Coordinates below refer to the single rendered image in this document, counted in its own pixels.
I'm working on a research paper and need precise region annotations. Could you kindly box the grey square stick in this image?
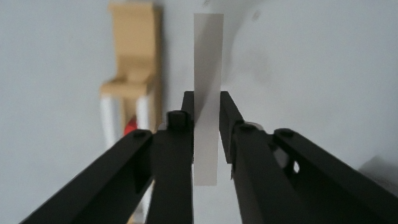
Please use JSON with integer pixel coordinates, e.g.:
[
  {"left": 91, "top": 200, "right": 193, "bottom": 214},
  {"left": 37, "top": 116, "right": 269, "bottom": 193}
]
[{"left": 194, "top": 13, "right": 224, "bottom": 186}]

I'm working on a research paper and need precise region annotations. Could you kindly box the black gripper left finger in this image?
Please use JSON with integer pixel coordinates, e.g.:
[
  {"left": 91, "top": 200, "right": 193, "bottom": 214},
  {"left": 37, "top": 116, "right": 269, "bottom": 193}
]
[{"left": 19, "top": 91, "right": 194, "bottom": 224}]

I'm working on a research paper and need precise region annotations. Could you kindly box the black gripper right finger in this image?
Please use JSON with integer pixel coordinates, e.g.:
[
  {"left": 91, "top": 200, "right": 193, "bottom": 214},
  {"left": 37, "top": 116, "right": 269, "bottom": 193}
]
[{"left": 219, "top": 91, "right": 398, "bottom": 224}]

